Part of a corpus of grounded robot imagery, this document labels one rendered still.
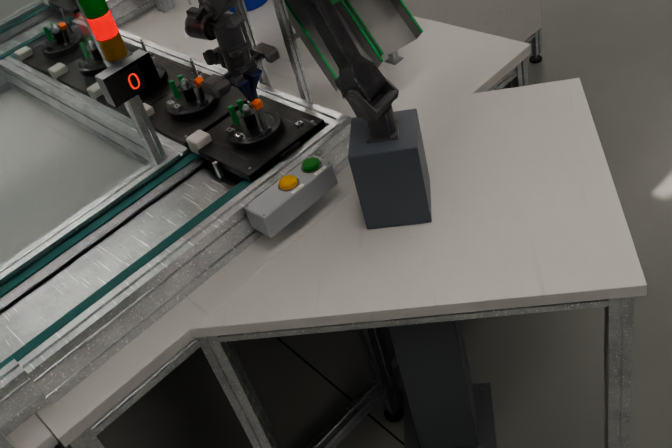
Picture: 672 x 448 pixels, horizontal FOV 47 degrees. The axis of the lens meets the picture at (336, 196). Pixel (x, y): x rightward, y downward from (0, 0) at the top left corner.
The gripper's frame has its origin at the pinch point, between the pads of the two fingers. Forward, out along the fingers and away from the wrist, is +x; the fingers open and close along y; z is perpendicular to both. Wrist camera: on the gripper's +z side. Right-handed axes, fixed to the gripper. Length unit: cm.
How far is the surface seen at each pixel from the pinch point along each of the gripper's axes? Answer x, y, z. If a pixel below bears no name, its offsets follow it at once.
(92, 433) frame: 30, 70, -22
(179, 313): 24, 43, -17
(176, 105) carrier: 10.3, 5.1, 27.6
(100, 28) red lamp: -23.1, 20.5, 13.7
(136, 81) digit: -9.1, 18.4, 12.8
